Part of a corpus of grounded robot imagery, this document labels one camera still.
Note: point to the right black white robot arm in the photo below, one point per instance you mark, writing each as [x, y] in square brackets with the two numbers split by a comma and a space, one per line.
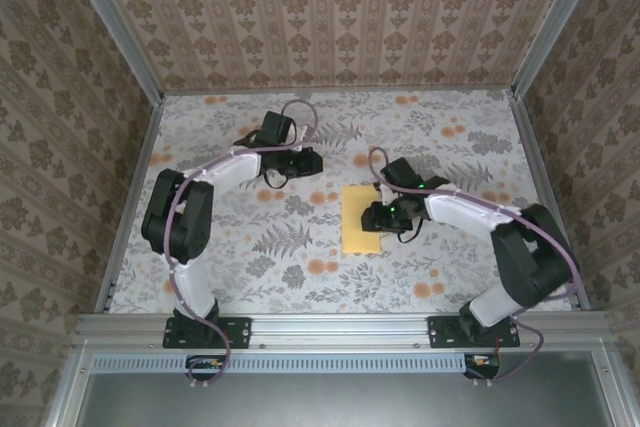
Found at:
[520, 257]

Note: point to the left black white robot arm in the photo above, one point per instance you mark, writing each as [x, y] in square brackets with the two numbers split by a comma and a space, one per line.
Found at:
[195, 227]

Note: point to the grey metal sheet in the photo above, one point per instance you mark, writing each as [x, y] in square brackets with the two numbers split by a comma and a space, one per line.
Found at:
[325, 402]

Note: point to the floral table cover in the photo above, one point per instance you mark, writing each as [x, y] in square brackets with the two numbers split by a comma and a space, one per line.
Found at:
[450, 112]

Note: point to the small black circuit board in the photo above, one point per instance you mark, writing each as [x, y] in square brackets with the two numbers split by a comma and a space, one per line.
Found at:
[482, 367]
[205, 366]

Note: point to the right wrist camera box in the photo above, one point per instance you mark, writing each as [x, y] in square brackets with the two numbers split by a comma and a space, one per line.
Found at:
[383, 194]

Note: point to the thin aluminium edge rail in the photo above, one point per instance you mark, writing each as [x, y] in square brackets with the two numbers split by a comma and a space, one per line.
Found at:
[350, 91]

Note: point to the long aluminium mounting rail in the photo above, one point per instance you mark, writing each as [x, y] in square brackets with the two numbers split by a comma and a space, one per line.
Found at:
[340, 329]

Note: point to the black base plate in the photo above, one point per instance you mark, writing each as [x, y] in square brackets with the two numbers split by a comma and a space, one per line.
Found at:
[440, 332]
[240, 332]

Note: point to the aluminium side rail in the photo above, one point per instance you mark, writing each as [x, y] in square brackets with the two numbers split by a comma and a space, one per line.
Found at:
[535, 157]
[145, 147]

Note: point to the slanted aluminium post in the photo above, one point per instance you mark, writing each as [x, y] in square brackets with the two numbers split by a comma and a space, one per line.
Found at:
[560, 17]
[114, 17]

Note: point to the aluminium outer frame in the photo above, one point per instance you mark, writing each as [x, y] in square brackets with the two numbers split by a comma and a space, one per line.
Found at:
[67, 387]

